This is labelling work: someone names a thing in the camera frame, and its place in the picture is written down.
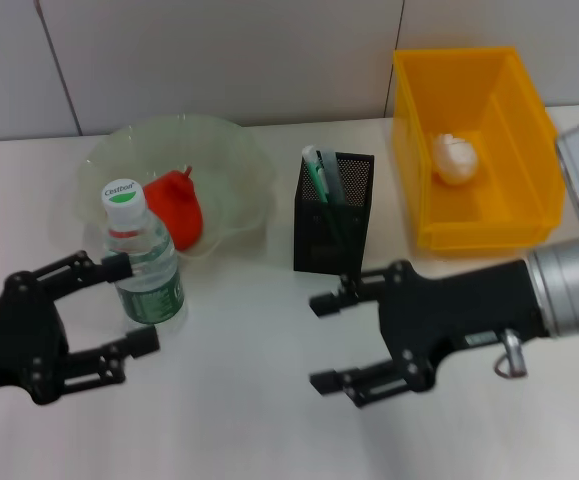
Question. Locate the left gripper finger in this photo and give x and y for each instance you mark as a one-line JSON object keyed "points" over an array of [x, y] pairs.
{"points": [[116, 267], [141, 342]]}

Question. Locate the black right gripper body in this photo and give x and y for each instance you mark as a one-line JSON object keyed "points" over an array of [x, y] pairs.
{"points": [[444, 310]]}

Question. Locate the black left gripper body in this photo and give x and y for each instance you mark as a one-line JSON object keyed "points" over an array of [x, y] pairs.
{"points": [[14, 340]]}

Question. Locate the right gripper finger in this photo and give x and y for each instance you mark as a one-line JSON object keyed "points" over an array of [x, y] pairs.
{"points": [[324, 304], [326, 382]]}

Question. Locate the clear water bottle green label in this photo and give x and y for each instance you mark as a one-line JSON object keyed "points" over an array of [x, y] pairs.
{"points": [[144, 300]]}

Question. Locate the orange knitted toy fruit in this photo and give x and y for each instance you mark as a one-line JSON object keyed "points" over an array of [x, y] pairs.
{"points": [[179, 215]]}

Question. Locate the grey pen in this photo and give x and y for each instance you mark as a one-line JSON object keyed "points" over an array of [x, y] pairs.
{"points": [[333, 175]]}

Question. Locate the green utility knife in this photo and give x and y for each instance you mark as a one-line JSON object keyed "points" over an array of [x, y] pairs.
{"points": [[315, 167]]}

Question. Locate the white paper ball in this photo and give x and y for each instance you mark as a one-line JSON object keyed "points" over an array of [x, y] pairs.
{"points": [[454, 157]]}

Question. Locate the black mesh pen holder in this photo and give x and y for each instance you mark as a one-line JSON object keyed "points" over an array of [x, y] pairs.
{"points": [[319, 250]]}

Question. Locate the green glass fruit plate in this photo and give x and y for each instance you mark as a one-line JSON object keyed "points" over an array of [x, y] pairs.
{"points": [[234, 165]]}

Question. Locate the yellow plastic bin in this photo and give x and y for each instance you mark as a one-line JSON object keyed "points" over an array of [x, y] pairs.
{"points": [[514, 210]]}

